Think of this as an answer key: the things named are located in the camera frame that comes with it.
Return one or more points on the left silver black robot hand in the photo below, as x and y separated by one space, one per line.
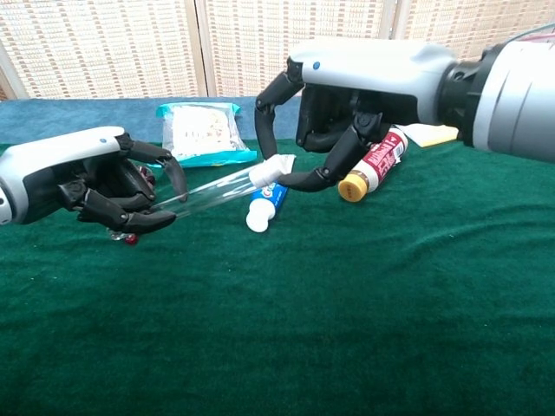
56 156

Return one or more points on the transparent glass test tube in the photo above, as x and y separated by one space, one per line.
221 190

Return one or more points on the green velvet cloth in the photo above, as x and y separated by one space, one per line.
303 303

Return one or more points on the small white bottle cap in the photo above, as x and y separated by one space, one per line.
262 175

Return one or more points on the woven bamboo screen panel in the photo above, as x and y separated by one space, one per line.
99 47
260 39
468 21

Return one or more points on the blue white toothpaste tube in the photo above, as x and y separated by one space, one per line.
271 197

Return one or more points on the dark red grape bunch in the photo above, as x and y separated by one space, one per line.
149 177

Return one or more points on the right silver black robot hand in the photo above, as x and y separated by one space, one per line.
368 69

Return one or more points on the red label bottle yellow cap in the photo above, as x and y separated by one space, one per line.
381 160

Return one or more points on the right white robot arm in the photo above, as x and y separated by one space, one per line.
520 95

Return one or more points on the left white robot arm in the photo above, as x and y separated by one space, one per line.
3 208

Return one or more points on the blue table cover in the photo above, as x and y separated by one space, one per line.
65 115

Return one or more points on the white yellow paper stack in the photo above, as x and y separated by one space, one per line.
433 135

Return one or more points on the teal clear snack packet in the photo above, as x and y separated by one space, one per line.
199 130

